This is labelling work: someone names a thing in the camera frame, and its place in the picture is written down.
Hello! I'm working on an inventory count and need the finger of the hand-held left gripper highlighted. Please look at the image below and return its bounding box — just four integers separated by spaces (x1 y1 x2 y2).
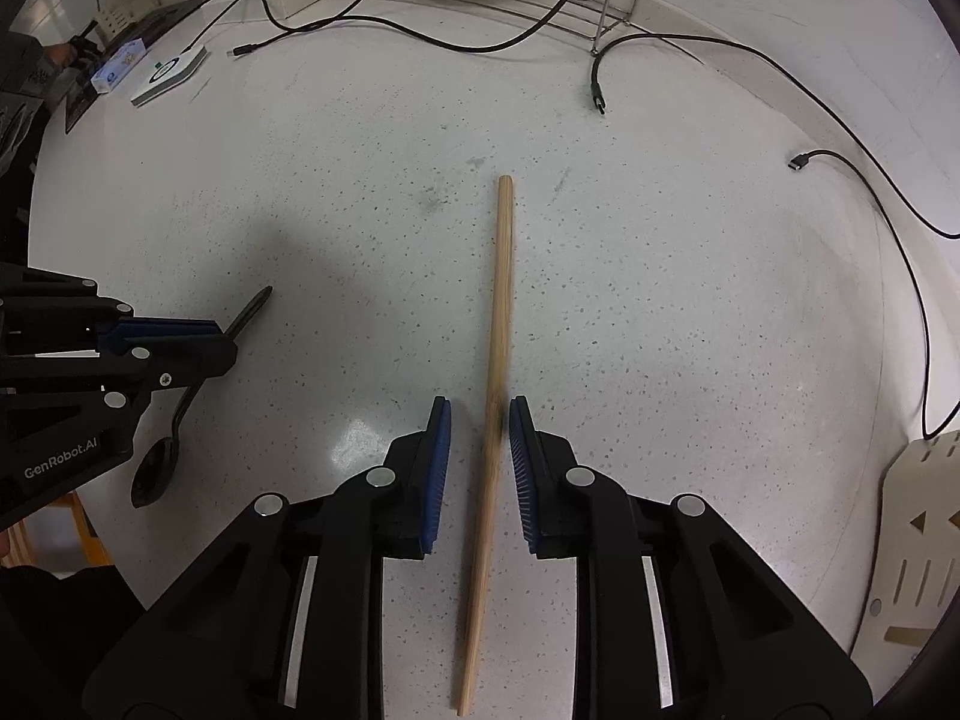
0 262 230 357
0 337 239 533

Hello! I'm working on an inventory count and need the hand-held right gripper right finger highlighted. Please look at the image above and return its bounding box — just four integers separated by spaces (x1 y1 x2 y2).
508 395 875 720

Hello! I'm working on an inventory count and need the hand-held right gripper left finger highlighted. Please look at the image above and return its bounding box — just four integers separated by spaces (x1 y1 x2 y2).
82 395 453 720

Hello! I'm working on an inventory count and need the black spoon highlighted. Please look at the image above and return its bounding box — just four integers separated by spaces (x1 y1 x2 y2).
130 286 273 509

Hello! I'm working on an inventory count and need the wooden chopstick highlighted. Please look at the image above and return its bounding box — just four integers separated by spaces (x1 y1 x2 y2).
456 175 517 716

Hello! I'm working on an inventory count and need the cream plastic utensil holder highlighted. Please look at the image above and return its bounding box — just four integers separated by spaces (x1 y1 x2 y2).
851 431 960 653

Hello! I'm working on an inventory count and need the wooden stool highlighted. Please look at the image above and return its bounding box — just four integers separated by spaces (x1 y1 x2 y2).
11 490 113 567

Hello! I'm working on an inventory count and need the white square device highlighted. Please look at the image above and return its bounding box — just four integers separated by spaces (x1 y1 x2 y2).
130 45 211 108

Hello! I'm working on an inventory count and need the blue and white box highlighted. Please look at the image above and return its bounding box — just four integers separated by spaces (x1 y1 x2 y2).
90 37 149 96

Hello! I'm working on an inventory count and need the black cooktop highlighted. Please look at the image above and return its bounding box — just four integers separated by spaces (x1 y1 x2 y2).
66 0 217 136

